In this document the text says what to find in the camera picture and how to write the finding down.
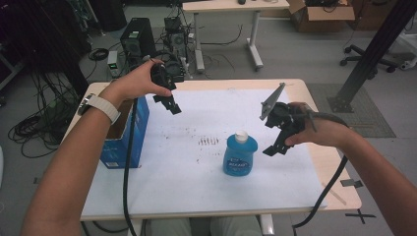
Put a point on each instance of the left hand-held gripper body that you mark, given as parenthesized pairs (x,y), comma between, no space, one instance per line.
(168,73)

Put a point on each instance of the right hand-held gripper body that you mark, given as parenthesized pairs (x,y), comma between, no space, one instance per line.
(283,116)

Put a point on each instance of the blue bottle with white cap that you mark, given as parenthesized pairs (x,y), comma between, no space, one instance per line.
(240,157)

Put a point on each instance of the blue cardboard box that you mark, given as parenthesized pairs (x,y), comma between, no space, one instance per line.
(141,131)

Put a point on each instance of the person's left hand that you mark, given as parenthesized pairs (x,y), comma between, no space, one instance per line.
(134,83)

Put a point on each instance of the person's right hand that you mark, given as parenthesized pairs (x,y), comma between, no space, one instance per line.
(324,132)

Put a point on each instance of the light wooden table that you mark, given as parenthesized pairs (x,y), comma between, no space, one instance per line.
(305,93)

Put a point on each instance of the open computer case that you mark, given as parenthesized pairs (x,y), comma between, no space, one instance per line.
(177,39)

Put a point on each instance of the black computer tower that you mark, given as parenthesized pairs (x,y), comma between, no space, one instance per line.
(137,39)

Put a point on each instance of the white device with green light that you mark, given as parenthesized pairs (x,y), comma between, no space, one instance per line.
(112,62)

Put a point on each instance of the wristwatch with white band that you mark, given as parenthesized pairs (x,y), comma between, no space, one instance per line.
(103,106)

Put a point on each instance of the grey tape strip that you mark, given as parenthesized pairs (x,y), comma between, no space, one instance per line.
(351,183)

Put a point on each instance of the grey floor mat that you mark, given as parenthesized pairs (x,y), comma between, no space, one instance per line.
(360,121)

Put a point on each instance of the white table mat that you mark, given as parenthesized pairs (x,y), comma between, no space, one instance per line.
(203,183)

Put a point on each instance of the white desk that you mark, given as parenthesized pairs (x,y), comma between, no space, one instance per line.
(229,6)

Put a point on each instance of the black office chair base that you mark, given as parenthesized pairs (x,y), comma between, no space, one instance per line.
(360,59)

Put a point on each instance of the black tape cross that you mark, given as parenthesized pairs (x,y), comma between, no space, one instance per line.
(360,216)

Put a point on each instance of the open brown cardboard box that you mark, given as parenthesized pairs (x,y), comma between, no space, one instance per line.
(321,16)

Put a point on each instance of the black metal stand beam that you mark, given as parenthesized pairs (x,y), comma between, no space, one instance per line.
(377,46)

